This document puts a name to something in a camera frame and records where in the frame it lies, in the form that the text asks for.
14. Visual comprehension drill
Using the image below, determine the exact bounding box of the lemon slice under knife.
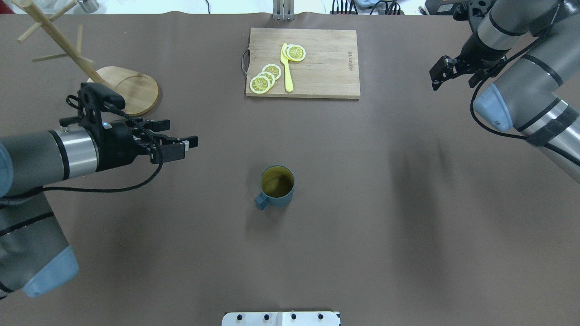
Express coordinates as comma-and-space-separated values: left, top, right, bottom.
282, 44, 306, 62

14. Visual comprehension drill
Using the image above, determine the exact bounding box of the small steel cup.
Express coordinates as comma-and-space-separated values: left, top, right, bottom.
77, 0, 100, 13

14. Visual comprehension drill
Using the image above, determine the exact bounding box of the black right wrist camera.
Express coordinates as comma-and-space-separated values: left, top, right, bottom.
452, 0, 496, 32

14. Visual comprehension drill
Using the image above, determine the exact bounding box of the dark teal mug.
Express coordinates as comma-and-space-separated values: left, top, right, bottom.
254, 165, 295, 210

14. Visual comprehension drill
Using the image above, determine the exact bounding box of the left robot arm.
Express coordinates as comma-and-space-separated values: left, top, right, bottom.
1, 118, 198, 298

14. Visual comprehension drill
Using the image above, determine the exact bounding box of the wooden cup storage rack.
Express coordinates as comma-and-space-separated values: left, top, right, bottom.
12, 0, 161, 117

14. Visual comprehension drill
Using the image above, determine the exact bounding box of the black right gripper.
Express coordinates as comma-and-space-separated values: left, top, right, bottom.
429, 34, 509, 91

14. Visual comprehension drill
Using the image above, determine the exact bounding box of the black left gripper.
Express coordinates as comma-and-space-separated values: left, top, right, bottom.
93, 118, 199, 172

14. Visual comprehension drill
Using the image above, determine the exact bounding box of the wooden cutting board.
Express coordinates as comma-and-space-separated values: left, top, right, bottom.
245, 27, 361, 100

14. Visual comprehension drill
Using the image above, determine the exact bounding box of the yellow plastic knife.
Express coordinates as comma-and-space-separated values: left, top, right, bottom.
280, 43, 294, 93

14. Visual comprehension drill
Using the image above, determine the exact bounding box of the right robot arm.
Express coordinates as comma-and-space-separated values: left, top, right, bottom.
429, 0, 580, 181

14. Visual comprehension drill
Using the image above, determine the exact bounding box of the lemon slice back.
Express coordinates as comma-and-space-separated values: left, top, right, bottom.
262, 63, 282, 80

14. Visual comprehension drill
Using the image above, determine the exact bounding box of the lemon slice middle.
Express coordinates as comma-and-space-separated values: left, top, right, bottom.
257, 72, 276, 87

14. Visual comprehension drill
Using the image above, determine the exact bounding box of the aluminium frame post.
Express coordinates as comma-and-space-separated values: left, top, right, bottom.
272, 0, 295, 21

